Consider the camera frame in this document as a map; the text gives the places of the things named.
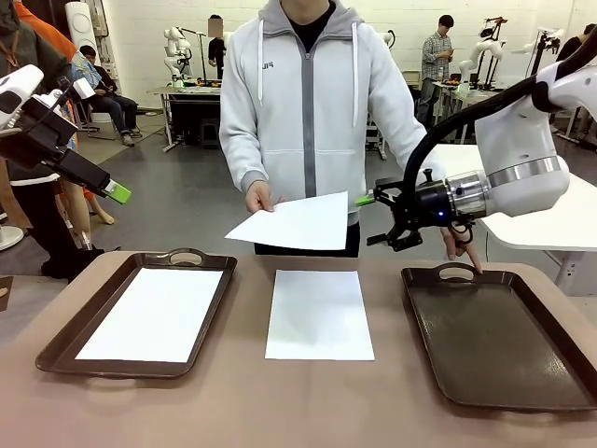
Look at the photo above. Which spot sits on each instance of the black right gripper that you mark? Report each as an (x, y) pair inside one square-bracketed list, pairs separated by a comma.
[(431, 205)]

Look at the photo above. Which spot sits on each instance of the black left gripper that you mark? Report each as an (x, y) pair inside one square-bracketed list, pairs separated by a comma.
[(46, 135)]

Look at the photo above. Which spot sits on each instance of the white A4 paper sheet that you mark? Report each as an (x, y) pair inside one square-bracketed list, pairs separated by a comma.
[(154, 317), (298, 224), (319, 317)]

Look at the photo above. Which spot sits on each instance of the person's left forearm grey sleeve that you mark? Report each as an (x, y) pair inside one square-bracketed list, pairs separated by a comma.
[(401, 126)]

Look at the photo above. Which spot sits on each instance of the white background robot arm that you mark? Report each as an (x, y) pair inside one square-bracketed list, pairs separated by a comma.
[(480, 51), (175, 46)]

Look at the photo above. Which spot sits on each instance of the person's right forearm grey sleeve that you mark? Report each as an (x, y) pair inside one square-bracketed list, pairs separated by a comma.
[(242, 158)]

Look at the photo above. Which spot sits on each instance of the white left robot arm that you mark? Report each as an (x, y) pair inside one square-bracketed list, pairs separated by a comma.
[(21, 84)]

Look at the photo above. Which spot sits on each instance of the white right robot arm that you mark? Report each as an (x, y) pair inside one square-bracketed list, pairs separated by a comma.
[(513, 149)]

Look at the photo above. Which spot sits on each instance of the person's left hand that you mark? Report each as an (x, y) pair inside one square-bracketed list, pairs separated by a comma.
[(468, 249)]

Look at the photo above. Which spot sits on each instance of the person's right hand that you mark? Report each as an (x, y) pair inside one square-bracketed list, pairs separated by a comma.
[(261, 198)]

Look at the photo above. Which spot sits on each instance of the person in black jacket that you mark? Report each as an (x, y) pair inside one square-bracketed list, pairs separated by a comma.
[(105, 100)]

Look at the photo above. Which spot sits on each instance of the black step stool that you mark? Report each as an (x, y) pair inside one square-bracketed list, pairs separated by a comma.
[(210, 133)]

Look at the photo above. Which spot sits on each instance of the white round stand base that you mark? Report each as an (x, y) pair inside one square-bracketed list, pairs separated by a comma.
[(9, 238)]

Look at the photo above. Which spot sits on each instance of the brown plastic tray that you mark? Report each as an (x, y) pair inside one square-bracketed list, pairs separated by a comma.
[(490, 336), (99, 308)]

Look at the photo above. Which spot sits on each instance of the grey background robot table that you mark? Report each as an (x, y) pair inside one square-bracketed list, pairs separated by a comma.
[(191, 91)]

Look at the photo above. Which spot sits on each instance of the white framed chair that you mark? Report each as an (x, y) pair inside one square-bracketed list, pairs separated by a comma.
[(412, 77)]

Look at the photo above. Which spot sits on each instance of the long grey background workbench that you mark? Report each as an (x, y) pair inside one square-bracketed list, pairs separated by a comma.
[(459, 91)]

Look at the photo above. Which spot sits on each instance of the white rounded table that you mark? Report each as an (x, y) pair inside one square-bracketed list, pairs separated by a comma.
[(536, 233)]

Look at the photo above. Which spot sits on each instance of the person in grey hoodie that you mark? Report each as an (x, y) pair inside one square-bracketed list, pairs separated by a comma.
[(289, 116)]

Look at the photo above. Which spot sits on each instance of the bystander in green jacket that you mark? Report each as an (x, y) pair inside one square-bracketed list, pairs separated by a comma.
[(51, 56)]

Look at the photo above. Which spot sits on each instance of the person in checkered shirt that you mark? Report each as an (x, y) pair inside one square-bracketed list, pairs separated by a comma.
[(436, 51)]

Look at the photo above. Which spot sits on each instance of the white standing air conditioner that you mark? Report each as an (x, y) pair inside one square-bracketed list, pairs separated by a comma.
[(81, 23)]

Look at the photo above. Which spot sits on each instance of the black-haired person behind robots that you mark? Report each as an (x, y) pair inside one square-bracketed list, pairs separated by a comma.
[(217, 51)]

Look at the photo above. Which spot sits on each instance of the white background desk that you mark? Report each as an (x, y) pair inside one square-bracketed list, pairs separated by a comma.
[(578, 126)]

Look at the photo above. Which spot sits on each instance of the black tripod stand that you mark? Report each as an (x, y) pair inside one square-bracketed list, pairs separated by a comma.
[(540, 51)]

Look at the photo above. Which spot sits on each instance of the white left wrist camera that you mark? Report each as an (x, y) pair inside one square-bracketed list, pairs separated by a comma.
[(84, 88)]

